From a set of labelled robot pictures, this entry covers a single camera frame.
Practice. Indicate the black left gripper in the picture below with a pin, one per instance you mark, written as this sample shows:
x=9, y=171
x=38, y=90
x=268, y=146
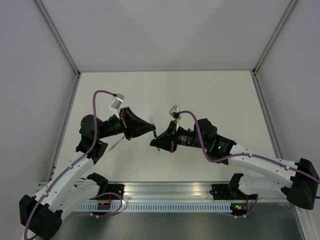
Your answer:
x=133, y=125

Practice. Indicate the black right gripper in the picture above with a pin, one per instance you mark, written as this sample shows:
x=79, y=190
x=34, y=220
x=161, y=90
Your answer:
x=167, y=140

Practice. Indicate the green gel pen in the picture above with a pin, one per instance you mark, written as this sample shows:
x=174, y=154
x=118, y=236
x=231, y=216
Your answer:
x=155, y=136

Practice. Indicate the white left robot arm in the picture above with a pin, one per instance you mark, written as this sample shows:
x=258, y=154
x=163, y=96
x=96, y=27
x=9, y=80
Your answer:
x=44, y=212

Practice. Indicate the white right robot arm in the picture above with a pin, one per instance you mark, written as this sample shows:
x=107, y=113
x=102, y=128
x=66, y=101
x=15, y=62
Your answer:
x=297, y=181

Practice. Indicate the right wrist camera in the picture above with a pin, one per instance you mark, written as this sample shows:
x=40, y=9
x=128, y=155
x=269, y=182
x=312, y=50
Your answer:
x=175, y=113

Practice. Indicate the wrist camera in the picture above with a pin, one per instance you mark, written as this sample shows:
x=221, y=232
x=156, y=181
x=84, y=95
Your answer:
x=175, y=113
x=116, y=103

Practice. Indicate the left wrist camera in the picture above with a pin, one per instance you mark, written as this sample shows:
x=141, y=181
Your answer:
x=116, y=103

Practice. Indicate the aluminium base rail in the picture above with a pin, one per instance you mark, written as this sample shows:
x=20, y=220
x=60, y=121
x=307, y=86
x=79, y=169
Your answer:
x=144, y=191

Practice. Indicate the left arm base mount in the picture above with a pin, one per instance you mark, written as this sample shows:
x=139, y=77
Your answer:
x=112, y=191

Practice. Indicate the white slotted cable duct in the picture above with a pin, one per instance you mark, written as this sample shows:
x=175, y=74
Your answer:
x=155, y=207

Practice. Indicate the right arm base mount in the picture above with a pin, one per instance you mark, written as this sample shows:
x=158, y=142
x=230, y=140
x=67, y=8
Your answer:
x=229, y=192

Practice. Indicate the right aluminium frame post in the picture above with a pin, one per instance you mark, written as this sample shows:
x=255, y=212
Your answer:
x=275, y=34

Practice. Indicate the aluminium frame post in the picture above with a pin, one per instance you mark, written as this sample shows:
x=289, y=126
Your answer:
x=56, y=35
x=275, y=34

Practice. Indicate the left aluminium frame post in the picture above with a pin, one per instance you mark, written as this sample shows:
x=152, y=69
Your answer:
x=56, y=35

